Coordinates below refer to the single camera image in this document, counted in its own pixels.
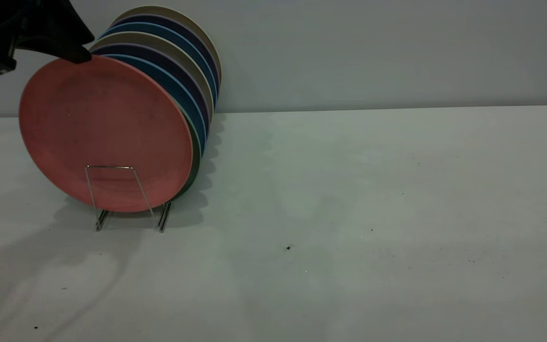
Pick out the pink plastic plate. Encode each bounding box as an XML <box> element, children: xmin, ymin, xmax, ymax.
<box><xmin>19</xmin><ymin>55</ymin><xmax>194</xmax><ymax>213</ymax></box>

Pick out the beige plastic plate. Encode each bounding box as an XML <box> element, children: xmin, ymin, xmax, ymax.
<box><xmin>111</xmin><ymin>5</ymin><xmax>223</xmax><ymax>87</ymax></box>
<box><xmin>88</xmin><ymin>31</ymin><xmax>215</xmax><ymax>125</ymax></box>

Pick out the blue plastic plate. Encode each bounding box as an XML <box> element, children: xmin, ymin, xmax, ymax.
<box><xmin>100</xmin><ymin>22</ymin><xmax>218</xmax><ymax>113</ymax></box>
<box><xmin>104</xmin><ymin>53</ymin><xmax>207</xmax><ymax>153</ymax></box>

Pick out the dark purple plastic plate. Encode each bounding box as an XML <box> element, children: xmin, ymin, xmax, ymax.
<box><xmin>91</xmin><ymin>43</ymin><xmax>211</xmax><ymax>138</ymax></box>
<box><xmin>112</xmin><ymin>14</ymin><xmax>221</xmax><ymax>92</ymax></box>

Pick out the green plastic plate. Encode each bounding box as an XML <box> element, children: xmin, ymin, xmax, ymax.
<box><xmin>171</xmin><ymin>108</ymin><xmax>202</xmax><ymax>202</ymax></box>

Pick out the metal wire plate rack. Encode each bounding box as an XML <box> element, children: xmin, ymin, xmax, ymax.
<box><xmin>85</xmin><ymin>164</ymin><xmax>173</xmax><ymax>234</ymax></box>

